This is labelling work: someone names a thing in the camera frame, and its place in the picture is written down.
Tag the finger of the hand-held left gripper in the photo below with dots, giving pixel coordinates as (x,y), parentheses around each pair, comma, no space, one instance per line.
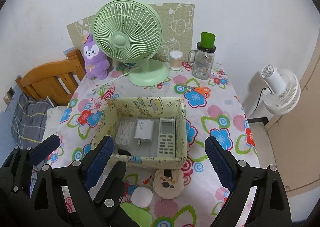
(112,187)
(46,148)

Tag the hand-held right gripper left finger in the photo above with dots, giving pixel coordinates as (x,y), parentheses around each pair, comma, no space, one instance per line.
(100,159)

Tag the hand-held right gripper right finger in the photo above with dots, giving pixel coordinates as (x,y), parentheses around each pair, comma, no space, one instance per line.
(220,164)

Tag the white round case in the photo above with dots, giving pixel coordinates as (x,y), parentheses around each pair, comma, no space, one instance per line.
(142,197)

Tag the clear packet of white swabs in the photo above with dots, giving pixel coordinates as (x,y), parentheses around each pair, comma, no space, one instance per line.
(125,131)

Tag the yellow patterned storage box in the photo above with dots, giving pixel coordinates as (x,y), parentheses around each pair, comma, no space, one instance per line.
(150,162)

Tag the white charger adapter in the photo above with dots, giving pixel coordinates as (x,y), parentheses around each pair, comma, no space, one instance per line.
(143,130)

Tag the round bear compact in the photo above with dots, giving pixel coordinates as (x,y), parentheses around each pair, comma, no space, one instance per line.
(168,184)

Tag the white remote control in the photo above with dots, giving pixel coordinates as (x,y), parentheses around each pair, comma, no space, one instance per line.
(166,139)

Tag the grey plaid pillow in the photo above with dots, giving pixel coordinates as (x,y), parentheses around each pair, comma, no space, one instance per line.
(27,119)

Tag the floral tablecloth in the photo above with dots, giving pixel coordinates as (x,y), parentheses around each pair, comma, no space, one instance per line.
(220,116)

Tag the wooden bed headboard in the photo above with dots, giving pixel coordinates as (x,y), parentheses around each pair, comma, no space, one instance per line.
(47,79)

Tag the beige door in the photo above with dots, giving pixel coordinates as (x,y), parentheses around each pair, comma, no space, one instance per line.
(305,129)

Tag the white floor fan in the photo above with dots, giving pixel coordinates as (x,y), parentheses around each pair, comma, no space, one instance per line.
(277,86)

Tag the blue tape strip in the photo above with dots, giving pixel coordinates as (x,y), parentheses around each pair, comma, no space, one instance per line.
(68,51)

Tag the purple plush toy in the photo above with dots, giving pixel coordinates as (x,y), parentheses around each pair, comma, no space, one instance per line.
(95,59)

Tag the glass mug jar green cap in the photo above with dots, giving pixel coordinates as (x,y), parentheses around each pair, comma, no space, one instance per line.
(202,64)

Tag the cotton swab tub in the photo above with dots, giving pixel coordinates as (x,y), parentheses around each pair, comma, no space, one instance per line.
(176,61)

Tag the green desk fan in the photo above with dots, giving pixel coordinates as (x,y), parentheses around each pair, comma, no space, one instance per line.
(120,40)

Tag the wall socket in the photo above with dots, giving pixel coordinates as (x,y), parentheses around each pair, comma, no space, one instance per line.
(10,91)

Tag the green cartoon wall sheet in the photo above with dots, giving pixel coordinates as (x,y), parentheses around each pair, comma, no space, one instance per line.
(180,24)

